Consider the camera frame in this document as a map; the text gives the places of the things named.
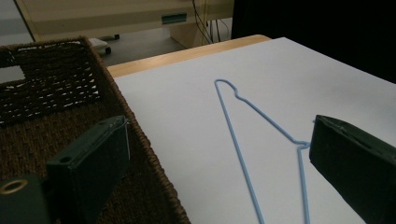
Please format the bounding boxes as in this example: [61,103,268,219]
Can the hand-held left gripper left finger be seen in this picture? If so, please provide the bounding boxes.
[0,115,131,224]

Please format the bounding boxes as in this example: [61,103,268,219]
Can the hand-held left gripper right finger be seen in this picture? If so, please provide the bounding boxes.
[308,114,396,224]

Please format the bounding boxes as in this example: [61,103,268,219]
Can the blue wire clothes hanger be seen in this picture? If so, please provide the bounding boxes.
[213,78,312,224]

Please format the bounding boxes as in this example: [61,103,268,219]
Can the brown woven wicker basket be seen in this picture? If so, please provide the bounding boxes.
[0,35,191,224]

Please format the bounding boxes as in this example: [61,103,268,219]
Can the white wheeled base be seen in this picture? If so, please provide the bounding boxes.
[88,33,121,56]

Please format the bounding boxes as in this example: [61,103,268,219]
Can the beige cabinet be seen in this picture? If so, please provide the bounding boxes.
[13,0,235,49]

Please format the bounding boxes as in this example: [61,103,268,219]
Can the black cables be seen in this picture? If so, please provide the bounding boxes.
[190,0,232,45]

